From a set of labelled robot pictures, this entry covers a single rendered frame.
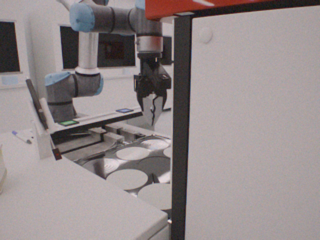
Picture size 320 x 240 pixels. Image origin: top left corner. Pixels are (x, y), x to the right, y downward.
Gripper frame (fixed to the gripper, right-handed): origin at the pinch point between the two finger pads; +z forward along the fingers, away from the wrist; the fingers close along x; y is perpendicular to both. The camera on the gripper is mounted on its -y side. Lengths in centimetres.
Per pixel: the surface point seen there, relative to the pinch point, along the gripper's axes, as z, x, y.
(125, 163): 9.3, 10.1, -5.5
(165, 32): -80, -195, 447
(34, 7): -113, 71, 411
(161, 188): 9.4, 5.6, -20.7
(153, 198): 9.4, 8.5, -23.8
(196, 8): -23.3, 9.6, -40.3
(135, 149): 9.2, 4.7, 3.2
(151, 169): 9.4, 4.5, -11.3
